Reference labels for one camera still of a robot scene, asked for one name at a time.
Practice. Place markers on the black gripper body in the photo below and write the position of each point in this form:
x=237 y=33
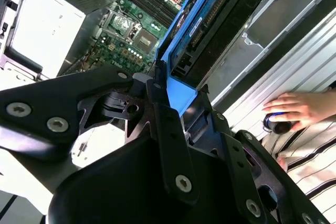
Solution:
x=118 y=195

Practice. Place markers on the hard disk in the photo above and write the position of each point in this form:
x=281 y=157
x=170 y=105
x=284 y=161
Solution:
x=231 y=19

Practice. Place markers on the bare person hand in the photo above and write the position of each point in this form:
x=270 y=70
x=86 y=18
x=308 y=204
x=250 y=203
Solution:
x=304 y=106

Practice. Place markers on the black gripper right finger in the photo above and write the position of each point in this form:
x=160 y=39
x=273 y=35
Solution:
x=241 y=176

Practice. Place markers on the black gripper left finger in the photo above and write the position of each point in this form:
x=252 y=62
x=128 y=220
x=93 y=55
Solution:
x=39 y=103

